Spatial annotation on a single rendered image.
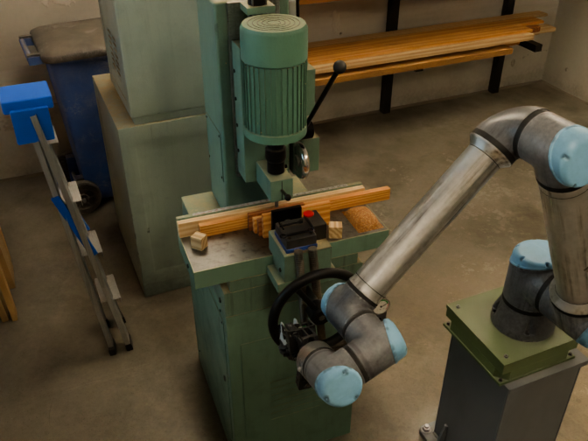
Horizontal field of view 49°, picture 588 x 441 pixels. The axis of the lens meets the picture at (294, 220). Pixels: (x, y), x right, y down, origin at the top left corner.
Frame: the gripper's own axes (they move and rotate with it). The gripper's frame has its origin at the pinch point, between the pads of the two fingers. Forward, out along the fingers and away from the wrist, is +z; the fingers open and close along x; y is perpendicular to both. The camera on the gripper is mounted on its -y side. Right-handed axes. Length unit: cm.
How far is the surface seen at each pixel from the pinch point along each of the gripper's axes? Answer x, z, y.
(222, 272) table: 10.3, 20.3, 13.7
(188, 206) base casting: 9, 70, 23
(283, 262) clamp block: -4.6, 10.4, 15.9
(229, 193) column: -2, 51, 29
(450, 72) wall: -238, 290, 42
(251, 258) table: 1.6, 20.2, 15.9
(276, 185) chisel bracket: -10.0, 25.1, 34.0
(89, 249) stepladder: 44, 100, 8
